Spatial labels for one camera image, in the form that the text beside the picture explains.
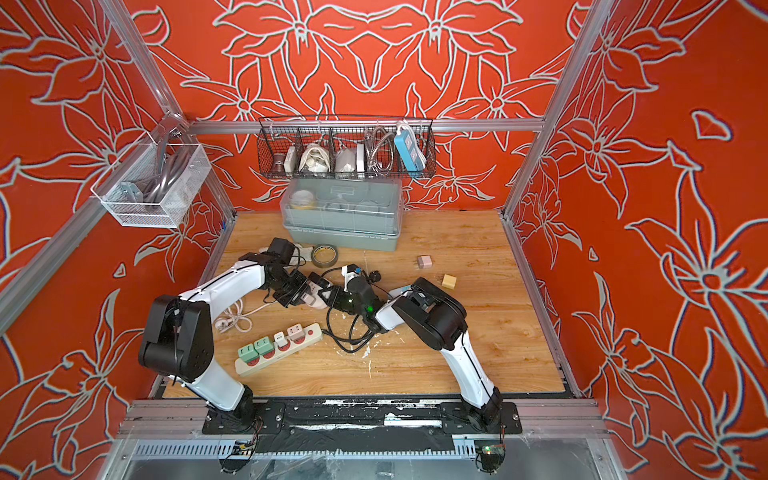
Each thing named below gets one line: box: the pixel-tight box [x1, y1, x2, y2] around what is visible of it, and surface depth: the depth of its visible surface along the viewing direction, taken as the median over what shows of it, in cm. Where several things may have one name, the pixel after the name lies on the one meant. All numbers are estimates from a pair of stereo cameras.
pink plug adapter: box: [418, 255, 432, 269], surface depth 103 cm
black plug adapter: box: [317, 286, 353, 310], surface depth 87 cm
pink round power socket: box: [300, 280, 328, 310], surface depth 91 cm
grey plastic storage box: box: [280, 178, 403, 252], surface depth 100 cm
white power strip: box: [234, 323, 323, 376], surface depth 83 cm
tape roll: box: [311, 243, 339, 268], surface depth 108 cm
